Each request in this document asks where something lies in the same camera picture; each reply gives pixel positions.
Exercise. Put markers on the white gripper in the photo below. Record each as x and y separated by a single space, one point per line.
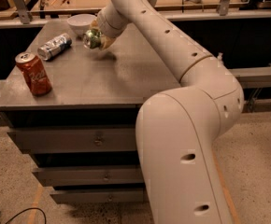
105 24

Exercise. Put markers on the green soda can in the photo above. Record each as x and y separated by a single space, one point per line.
92 39

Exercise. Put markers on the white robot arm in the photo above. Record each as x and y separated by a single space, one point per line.
175 129

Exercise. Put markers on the white bowl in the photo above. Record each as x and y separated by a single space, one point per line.
80 23

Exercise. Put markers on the silver blue crushed can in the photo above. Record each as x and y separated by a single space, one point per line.
54 46

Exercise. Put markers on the red soda can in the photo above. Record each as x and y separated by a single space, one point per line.
34 73

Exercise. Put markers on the grey drawer cabinet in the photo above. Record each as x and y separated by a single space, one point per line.
90 88

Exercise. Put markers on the clear sanitizer bottle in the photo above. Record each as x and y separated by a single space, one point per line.
220 55

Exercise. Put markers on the top grey drawer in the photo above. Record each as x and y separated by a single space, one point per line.
50 140

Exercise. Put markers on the grey drawer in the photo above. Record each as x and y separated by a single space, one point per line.
88 175
50 140
136 195

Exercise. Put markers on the middle grey drawer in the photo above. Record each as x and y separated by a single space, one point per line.
88 175

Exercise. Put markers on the bottom grey drawer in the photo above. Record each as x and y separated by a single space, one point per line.
136 195

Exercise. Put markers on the grey metal rail post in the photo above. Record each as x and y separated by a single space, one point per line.
23 13
223 6

